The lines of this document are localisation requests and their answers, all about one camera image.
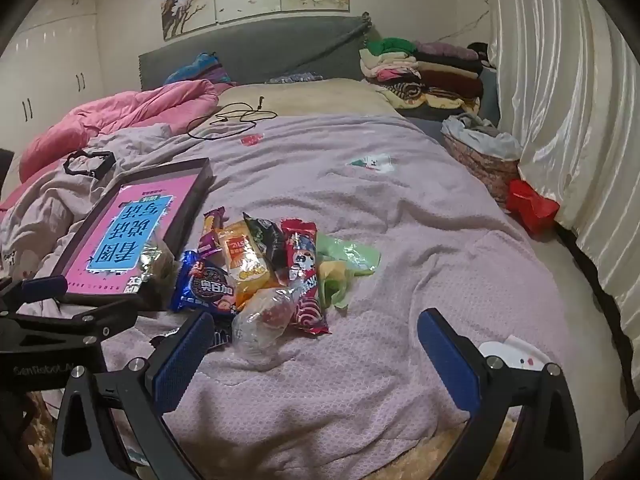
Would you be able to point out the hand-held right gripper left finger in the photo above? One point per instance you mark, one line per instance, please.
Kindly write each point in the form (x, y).
(185, 360)

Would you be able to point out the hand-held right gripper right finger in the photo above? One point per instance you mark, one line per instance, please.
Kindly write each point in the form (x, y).
(445, 360)

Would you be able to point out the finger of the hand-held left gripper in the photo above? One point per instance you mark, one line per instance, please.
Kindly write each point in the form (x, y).
(100, 321)
(42, 287)

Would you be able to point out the blue cookie packet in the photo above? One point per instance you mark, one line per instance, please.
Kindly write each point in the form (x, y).
(205, 285)

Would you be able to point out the green gold cake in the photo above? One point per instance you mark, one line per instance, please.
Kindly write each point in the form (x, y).
(152, 262)

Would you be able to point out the clear red cake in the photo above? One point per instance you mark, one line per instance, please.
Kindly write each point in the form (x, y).
(265, 320)

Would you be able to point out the orange rice cracker packet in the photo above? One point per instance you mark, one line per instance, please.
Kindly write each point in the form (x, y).
(245, 260)

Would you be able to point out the purple biscuit roll packet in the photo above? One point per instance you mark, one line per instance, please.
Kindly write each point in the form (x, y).
(212, 235)

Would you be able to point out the green yellow cake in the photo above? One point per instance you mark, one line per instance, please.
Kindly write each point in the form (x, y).
(345, 260)

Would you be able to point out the black green packet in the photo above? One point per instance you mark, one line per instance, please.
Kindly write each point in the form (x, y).
(265, 240)

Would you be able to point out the red cartoon print packet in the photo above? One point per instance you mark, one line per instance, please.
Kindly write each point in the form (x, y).
(302, 270)

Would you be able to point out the dark shallow box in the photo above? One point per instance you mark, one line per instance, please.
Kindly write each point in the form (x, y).
(202, 180)

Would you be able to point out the white cartoon shaped mat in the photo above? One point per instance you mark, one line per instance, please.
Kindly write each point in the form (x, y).
(510, 355)

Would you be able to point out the pink book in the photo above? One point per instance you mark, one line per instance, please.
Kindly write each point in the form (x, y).
(130, 220)

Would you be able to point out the red plastic bag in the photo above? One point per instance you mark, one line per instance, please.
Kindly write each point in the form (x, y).
(530, 205)

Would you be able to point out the patterned fabric bag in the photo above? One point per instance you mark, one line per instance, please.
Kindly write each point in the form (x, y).
(480, 170)

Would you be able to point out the pink quilt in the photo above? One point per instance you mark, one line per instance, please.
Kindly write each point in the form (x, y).
(125, 110)

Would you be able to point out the white glossy wardrobe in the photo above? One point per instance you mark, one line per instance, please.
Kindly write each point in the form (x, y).
(50, 60)

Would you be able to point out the blue crumpled cloth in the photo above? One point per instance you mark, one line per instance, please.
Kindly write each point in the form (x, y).
(200, 67)

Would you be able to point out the purple cloth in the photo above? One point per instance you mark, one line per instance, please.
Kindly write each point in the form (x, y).
(222, 77)

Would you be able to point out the stack of folded clothes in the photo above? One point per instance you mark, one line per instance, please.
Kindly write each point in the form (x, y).
(430, 80)

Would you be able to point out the beige blanket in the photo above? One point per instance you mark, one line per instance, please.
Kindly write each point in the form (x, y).
(310, 97)

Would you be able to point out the cream satin curtain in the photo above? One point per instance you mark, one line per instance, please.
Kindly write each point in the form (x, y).
(560, 85)

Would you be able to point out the floral pillow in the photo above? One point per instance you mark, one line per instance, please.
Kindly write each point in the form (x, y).
(295, 78)

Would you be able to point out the grey padded headboard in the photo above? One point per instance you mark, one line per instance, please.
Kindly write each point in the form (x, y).
(280, 50)

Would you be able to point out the black plastic frame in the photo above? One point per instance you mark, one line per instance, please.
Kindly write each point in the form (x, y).
(102, 165)

